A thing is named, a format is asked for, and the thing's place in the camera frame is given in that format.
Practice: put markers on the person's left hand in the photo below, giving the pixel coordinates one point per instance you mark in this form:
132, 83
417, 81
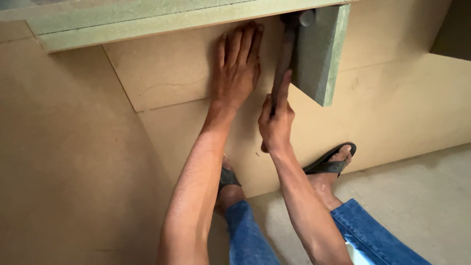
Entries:
235, 77

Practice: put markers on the person's right hand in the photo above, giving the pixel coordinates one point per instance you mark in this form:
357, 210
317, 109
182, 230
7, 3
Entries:
276, 123

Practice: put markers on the black flip-flop sandal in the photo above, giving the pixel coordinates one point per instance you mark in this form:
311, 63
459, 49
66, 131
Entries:
329, 162
228, 178

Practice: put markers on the person's right foot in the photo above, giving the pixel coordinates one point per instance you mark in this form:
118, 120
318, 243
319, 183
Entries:
329, 176

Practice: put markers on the person's foot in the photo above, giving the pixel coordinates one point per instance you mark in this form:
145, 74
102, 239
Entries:
329, 176
230, 191

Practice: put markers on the green board block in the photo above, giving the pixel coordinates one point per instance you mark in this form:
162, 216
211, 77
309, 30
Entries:
318, 55

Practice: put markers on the green edged board shelf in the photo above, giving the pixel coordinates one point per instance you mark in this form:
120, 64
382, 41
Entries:
176, 22

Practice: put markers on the person's left foot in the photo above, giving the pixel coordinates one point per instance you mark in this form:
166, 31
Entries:
230, 191

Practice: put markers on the person's blue jeans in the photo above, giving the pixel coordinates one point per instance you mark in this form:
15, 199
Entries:
312, 239

